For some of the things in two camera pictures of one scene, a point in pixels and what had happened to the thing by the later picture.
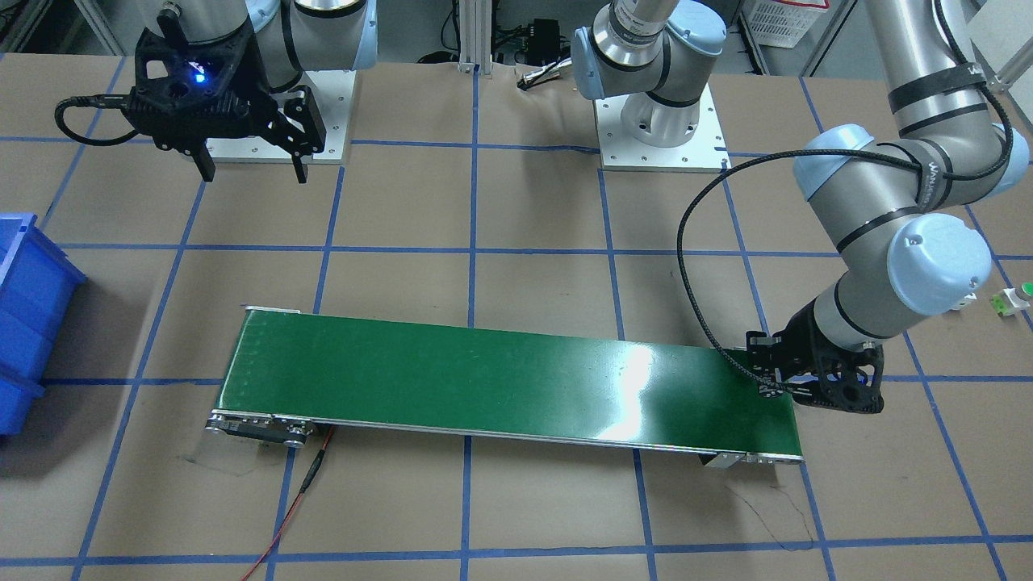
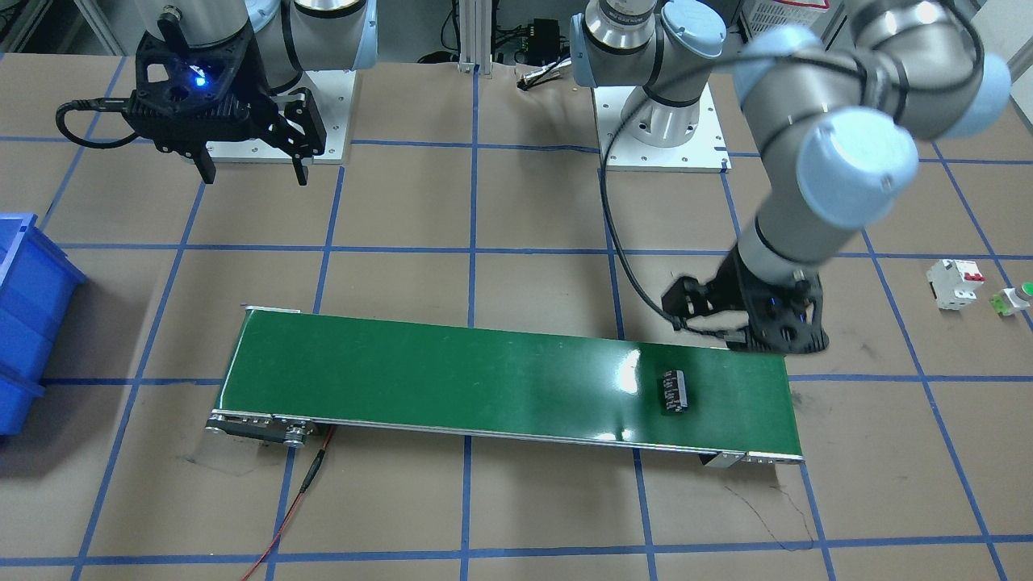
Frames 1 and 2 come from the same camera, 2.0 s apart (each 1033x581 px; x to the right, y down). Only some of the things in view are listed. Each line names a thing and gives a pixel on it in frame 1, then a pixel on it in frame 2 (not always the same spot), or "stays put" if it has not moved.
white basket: (781, 22) stays put
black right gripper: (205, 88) stays put
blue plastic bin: (39, 282) stays put
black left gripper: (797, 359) → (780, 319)
